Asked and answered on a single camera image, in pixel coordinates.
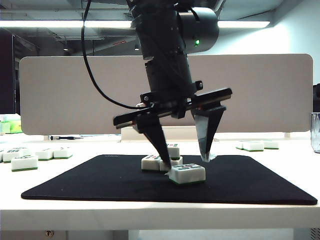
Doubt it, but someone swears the black screwdriver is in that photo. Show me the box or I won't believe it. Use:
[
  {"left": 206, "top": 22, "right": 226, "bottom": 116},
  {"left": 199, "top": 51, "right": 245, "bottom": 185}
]
[{"left": 49, "top": 135, "right": 82, "bottom": 141}]

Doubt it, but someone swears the black mouse mat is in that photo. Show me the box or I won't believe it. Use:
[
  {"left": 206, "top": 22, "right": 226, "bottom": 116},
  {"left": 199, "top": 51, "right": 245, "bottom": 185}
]
[{"left": 20, "top": 154, "right": 318, "bottom": 206}]

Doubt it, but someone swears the black camera cable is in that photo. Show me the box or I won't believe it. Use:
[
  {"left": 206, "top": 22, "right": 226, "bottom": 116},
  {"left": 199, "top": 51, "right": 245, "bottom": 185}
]
[{"left": 80, "top": 0, "right": 147, "bottom": 110}]

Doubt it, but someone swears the dark tall cabinet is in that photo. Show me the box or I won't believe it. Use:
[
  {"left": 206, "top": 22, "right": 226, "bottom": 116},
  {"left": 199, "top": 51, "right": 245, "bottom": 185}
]
[{"left": 0, "top": 27, "right": 21, "bottom": 116}]

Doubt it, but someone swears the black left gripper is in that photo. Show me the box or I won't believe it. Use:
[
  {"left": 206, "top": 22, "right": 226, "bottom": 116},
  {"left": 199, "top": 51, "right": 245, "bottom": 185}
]
[{"left": 113, "top": 87, "right": 233, "bottom": 176}]

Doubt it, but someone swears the green and white box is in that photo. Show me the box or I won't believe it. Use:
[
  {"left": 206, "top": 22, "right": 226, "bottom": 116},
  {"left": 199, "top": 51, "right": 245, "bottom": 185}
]
[{"left": 0, "top": 114, "right": 23, "bottom": 135}]

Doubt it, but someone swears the beige under-desk cabinet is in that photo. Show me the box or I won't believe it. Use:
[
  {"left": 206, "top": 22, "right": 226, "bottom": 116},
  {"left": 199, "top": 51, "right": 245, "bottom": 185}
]
[{"left": 0, "top": 229, "right": 68, "bottom": 240}]

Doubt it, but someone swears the beige fabric desk divider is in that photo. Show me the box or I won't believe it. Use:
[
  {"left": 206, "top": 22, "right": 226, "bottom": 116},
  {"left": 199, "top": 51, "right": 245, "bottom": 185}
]
[{"left": 19, "top": 53, "right": 314, "bottom": 136}]

